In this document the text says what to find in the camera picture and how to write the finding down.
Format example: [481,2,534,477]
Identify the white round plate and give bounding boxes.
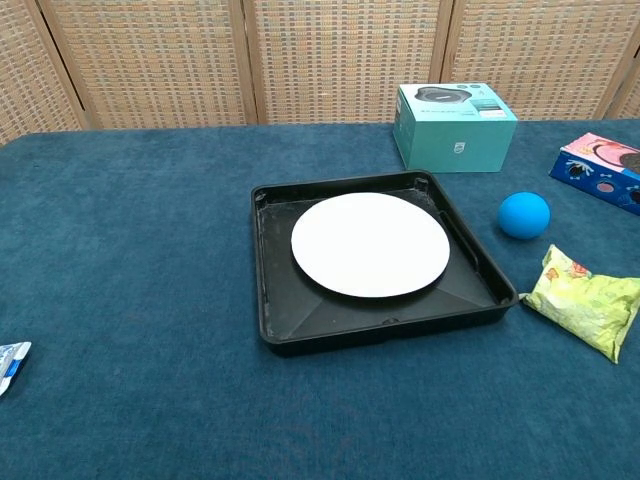
[290,192,451,299]

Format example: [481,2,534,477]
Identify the black square tray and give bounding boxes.
[250,169,520,358]

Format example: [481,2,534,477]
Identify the teal speaker box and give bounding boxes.
[392,82,519,174]

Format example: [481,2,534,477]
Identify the dark blue table cloth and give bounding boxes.
[0,118,640,480]

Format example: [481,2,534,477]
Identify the woven wooden folding screen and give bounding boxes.
[0,0,640,146]

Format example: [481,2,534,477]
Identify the blue ball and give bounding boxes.
[497,191,552,241]

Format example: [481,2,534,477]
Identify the yellow-green snack packet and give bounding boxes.
[519,244,640,365]

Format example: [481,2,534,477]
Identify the blue pink cookie box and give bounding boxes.
[548,132,640,217]

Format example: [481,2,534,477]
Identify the white blue toothpaste tube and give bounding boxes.
[0,341,33,398]

